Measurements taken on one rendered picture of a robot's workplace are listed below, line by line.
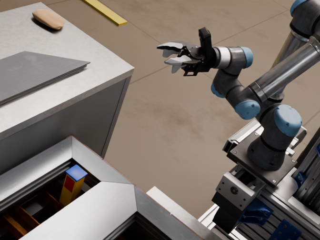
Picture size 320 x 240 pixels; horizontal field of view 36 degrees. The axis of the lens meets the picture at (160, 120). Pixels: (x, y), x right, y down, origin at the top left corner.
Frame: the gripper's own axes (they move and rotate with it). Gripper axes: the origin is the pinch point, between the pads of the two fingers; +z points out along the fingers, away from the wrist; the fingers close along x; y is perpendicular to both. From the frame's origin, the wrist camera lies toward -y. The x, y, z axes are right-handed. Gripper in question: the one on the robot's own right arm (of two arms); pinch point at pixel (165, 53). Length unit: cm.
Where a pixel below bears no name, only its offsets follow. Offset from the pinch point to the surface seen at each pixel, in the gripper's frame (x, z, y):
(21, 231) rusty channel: -14, 36, 76
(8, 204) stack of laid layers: -10, 42, 62
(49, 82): 30, 20, 44
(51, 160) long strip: 5, 23, 60
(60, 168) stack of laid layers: 2, 20, 62
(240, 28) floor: 230, -274, 179
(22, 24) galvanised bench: 72, 20, 51
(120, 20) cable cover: 232, -129, 177
